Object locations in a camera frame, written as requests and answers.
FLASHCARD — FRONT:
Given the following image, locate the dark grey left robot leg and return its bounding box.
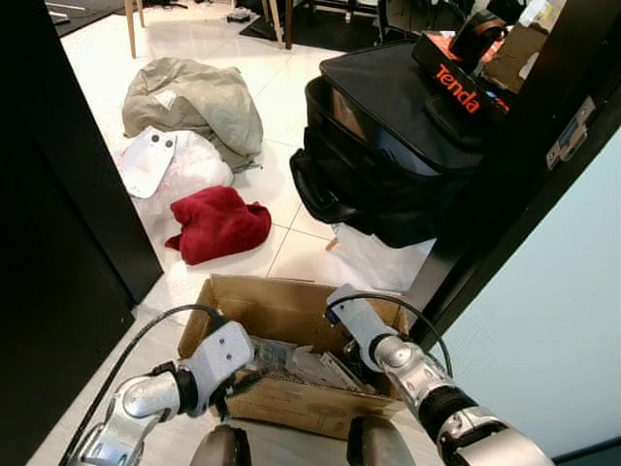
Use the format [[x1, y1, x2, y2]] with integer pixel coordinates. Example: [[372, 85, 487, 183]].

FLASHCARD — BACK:
[[189, 424, 253, 466]]

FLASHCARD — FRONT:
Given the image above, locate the red cloth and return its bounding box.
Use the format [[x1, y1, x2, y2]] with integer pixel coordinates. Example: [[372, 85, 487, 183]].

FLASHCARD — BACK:
[[165, 185, 274, 266]]

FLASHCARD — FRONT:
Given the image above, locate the dark grey robot leg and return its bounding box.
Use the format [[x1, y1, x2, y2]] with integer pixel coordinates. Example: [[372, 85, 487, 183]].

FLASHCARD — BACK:
[[189, 424, 253, 466], [346, 417, 418, 466]]

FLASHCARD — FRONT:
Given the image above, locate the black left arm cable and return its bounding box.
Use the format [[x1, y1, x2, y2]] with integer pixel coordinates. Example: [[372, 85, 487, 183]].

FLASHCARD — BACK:
[[58, 304, 226, 466]]

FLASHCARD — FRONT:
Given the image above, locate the white panel with two holes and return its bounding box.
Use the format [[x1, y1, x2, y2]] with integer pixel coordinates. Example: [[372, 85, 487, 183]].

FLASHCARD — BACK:
[[119, 130, 179, 200]]

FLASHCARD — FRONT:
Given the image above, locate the clear plastic packet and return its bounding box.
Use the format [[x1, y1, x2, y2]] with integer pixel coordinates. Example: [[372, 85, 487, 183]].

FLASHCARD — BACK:
[[250, 337, 294, 378]]

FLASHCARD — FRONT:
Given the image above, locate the dark grey right robot leg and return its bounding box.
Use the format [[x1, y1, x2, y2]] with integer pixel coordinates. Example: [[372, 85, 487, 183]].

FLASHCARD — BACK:
[[346, 417, 418, 466]]

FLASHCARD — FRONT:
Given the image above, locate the black fabric suitcase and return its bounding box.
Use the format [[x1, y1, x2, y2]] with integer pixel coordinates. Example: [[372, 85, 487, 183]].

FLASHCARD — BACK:
[[289, 41, 506, 249]]

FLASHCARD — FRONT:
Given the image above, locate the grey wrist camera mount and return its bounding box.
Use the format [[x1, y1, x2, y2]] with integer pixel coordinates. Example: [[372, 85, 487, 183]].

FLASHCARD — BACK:
[[325, 284, 394, 360], [184, 320, 255, 394]]

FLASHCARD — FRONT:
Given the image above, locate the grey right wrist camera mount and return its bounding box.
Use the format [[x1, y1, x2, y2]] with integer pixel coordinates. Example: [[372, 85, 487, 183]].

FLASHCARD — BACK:
[[325, 284, 394, 360]]

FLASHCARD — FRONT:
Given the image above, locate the white printed plastic packet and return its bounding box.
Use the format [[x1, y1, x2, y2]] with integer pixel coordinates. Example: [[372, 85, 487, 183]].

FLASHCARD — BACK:
[[291, 345, 368, 393]]

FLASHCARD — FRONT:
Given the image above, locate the black cylindrical device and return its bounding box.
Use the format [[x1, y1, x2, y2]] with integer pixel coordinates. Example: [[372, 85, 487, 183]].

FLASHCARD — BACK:
[[451, 8, 510, 71]]

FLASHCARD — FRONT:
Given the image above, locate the crumpled white plastic bag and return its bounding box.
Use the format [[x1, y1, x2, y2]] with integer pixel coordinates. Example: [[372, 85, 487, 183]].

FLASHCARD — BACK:
[[114, 129, 236, 219]]

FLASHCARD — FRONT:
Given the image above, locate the olive grey jacket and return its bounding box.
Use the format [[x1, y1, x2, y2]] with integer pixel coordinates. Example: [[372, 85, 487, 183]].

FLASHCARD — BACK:
[[122, 56, 265, 174]]

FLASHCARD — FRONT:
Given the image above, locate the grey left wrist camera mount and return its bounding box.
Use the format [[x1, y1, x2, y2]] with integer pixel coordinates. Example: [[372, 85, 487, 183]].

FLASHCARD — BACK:
[[184, 320, 255, 394]]

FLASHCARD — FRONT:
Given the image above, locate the metal door latch plate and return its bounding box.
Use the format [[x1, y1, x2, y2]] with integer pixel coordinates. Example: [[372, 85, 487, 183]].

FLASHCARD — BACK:
[[546, 95, 598, 171]]

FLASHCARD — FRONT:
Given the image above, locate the flat white paper bag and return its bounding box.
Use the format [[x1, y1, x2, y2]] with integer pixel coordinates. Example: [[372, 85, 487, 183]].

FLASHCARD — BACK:
[[330, 221, 435, 294]]

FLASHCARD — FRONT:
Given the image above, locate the black Tenda box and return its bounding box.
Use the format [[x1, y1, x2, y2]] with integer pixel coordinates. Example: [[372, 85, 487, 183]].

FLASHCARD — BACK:
[[411, 31, 510, 122]]

